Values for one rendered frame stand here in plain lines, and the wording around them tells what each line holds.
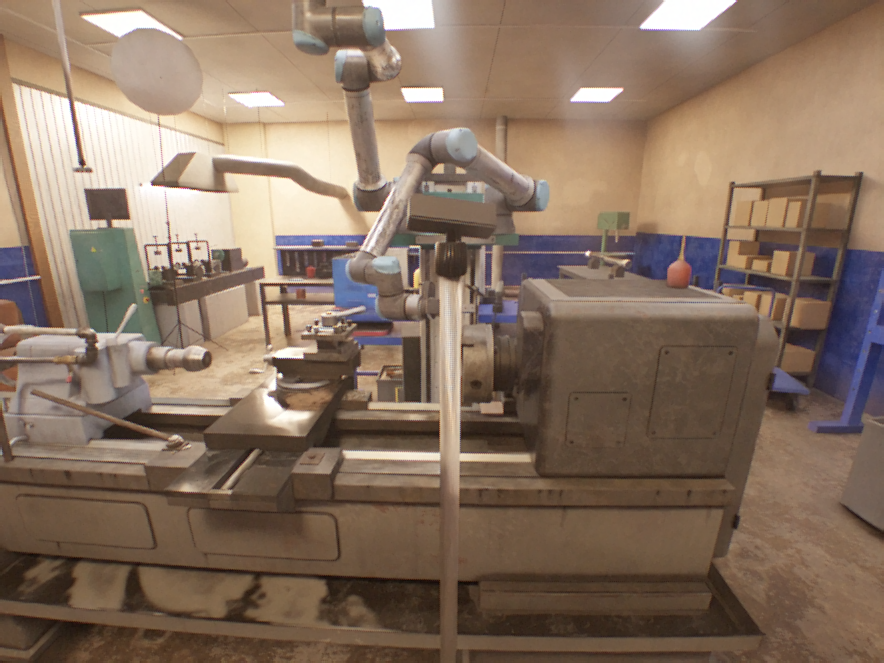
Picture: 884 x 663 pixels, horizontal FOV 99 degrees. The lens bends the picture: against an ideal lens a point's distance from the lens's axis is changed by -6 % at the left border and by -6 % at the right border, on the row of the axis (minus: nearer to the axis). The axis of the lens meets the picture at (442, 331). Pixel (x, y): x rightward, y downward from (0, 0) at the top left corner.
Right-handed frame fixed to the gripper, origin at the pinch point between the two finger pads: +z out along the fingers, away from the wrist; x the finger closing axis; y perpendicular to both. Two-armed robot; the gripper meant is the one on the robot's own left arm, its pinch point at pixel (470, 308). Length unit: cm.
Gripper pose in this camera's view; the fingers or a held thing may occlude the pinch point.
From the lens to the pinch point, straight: 132.7
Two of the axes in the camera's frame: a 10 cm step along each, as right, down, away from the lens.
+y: -0.6, 10.0, -0.5
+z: 9.3, 0.4, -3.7
